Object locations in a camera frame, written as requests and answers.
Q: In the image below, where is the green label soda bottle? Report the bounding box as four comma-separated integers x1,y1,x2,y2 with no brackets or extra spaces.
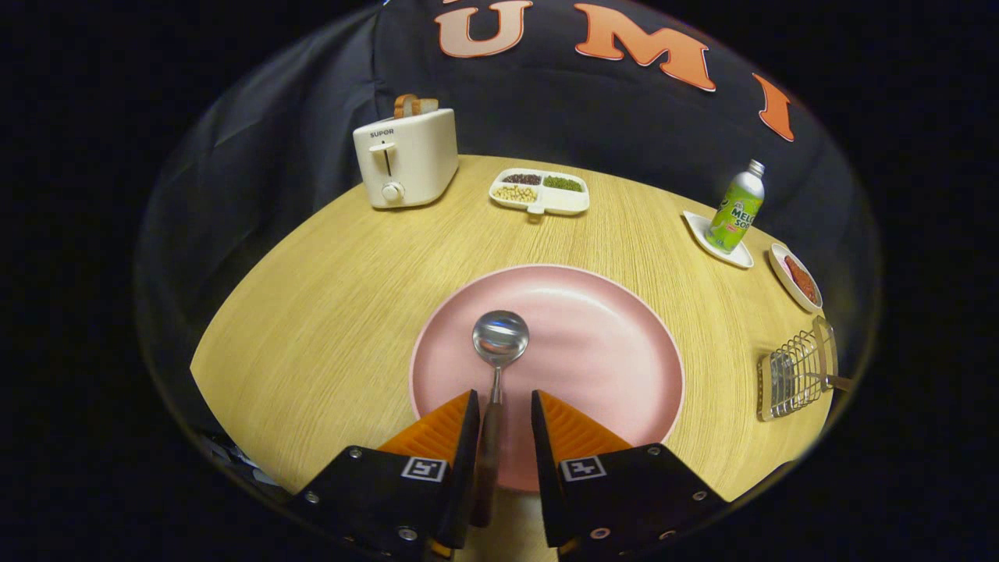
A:
705,159,766,254

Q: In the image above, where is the cream white toaster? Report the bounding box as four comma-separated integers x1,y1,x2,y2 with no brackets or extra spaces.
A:
352,108,460,210

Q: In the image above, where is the brown fried meat piece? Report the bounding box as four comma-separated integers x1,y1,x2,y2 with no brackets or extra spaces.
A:
784,255,818,305

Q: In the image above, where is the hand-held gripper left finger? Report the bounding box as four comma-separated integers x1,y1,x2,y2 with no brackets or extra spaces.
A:
285,389,481,561

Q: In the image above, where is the metal wire cutlery basket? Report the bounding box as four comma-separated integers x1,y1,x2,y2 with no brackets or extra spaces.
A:
756,315,840,422

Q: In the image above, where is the brown toast slice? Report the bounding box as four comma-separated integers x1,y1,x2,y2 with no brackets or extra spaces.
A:
393,94,439,119

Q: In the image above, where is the white divided snack dish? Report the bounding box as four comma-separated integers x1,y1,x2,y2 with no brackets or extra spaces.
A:
489,168,591,222

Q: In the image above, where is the pink round plate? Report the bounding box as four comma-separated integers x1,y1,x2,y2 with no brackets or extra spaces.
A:
408,264,686,493

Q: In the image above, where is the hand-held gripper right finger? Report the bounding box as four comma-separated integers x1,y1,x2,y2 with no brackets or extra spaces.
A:
531,389,731,559

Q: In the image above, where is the white oval food plate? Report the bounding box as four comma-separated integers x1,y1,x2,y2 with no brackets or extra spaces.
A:
769,243,823,315

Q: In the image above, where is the wooden handle metal spoon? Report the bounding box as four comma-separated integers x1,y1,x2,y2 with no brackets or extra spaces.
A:
471,310,531,528

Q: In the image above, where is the white square coaster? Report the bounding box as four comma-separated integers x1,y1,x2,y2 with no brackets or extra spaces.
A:
682,211,755,270

